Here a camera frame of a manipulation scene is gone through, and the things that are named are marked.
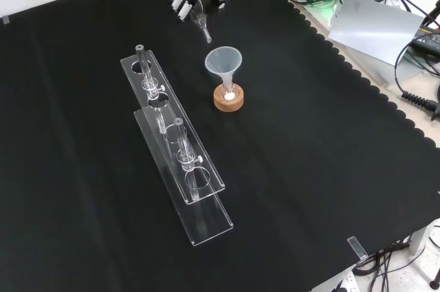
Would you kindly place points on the clear tape strip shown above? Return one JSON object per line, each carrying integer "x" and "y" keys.
{"x": 357, "y": 247}

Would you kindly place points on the clear acrylic funnel stand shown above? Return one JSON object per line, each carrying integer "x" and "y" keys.
{"x": 192, "y": 175}

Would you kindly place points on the black cloth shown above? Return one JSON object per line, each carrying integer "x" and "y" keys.
{"x": 292, "y": 168}

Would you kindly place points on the clear glass weighing funnel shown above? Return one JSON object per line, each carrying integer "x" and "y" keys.
{"x": 200, "y": 17}

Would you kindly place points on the grey tape piece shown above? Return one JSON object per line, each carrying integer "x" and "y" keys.
{"x": 5, "y": 19}

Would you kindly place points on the translucent plastic funnel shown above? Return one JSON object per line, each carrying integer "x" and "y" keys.
{"x": 223, "y": 60}

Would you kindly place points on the white table leg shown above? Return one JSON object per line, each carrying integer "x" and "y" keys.
{"x": 421, "y": 237}

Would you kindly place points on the white power strip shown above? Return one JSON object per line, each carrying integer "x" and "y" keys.
{"x": 345, "y": 281}

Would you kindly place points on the small round-bottom glass flask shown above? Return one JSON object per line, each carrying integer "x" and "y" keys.
{"x": 229, "y": 95}

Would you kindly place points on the black power adapter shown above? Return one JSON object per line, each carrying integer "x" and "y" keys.
{"x": 428, "y": 39}

